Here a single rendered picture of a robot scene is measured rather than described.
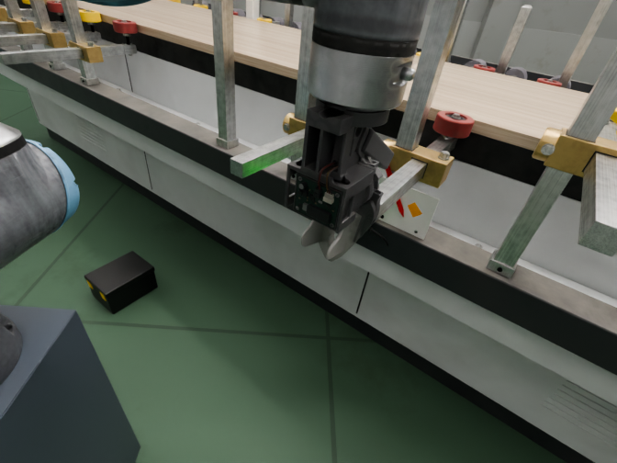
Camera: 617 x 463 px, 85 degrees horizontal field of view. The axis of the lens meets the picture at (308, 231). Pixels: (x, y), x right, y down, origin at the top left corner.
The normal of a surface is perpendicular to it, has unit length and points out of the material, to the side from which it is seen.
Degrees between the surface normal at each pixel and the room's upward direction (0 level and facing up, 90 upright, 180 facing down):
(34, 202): 78
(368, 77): 90
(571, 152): 90
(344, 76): 90
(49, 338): 0
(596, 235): 90
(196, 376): 0
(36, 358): 0
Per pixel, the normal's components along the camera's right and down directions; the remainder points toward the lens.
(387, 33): 0.22, 0.61
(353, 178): 0.11, -0.79
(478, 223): -0.58, 0.44
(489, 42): 0.00, 0.61
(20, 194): 0.95, 0.07
